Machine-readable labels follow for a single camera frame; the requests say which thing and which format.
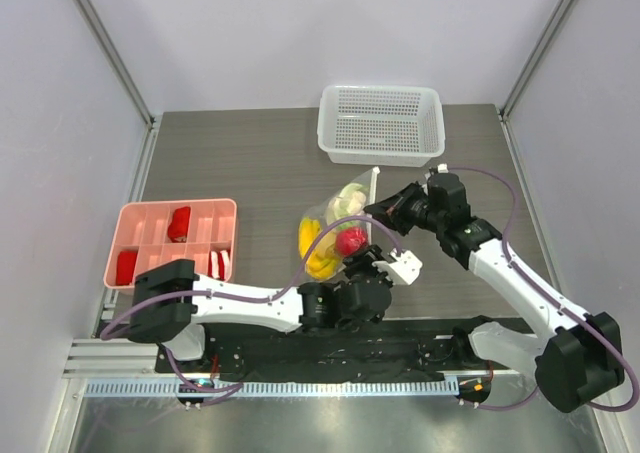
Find red cloth upper compartment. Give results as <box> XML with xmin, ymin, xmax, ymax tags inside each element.
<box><xmin>167</xmin><ymin>206</ymin><xmax>191</xmax><ymax>243</ymax></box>

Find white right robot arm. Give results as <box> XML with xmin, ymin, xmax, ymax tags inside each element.
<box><xmin>365</xmin><ymin>167</ymin><xmax>632</xmax><ymax>413</ymax></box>

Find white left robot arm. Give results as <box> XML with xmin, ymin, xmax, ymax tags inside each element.
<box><xmin>126</xmin><ymin>246</ymin><xmax>399</xmax><ymax>372</ymax></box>

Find white perforated plastic basket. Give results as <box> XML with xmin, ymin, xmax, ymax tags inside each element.
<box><xmin>317</xmin><ymin>85</ymin><xmax>446</xmax><ymax>168</ymax></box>

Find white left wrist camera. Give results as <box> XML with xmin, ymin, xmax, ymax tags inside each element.
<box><xmin>373</xmin><ymin>250</ymin><xmax>423</xmax><ymax>286</ymax></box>

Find red white striped cloth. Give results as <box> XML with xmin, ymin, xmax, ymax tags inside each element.
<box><xmin>208</xmin><ymin>250</ymin><xmax>231</xmax><ymax>281</ymax></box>

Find white fake cauliflower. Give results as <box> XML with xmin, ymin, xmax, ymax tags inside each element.
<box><xmin>325</xmin><ymin>183</ymin><xmax>369</xmax><ymax>223</ymax></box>

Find clear zip top bag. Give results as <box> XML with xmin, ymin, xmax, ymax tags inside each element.
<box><xmin>297</xmin><ymin>167</ymin><xmax>382</xmax><ymax>282</ymax></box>

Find yellow fake lemon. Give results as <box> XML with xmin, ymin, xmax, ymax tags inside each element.
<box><xmin>316</xmin><ymin>232</ymin><xmax>340</xmax><ymax>259</ymax></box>

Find red cloth lower left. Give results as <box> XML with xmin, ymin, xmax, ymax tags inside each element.
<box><xmin>115</xmin><ymin>250</ymin><xmax>138</xmax><ymax>286</ymax></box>

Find white slotted cable duct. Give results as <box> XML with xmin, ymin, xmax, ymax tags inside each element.
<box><xmin>84</xmin><ymin>376</ymin><xmax>459</xmax><ymax>398</ymax></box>

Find yellow fake bananas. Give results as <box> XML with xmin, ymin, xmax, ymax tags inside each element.
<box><xmin>298</xmin><ymin>216</ymin><xmax>341</xmax><ymax>280</ymax></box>

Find pink compartment tray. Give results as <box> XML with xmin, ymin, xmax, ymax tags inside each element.
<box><xmin>103</xmin><ymin>198</ymin><xmax>238</xmax><ymax>294</ymax></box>

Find red fake pomegranate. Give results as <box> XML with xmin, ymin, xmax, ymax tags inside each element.
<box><xmin>335</xmin><ymin>226</ymin><xmax>368</xmax><ymax>257</ymax></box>

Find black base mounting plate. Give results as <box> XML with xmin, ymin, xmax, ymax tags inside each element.
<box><xmin>176</xmin><ymin>318</ymin><xmax>505</xmax><ymax>384</ymax></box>

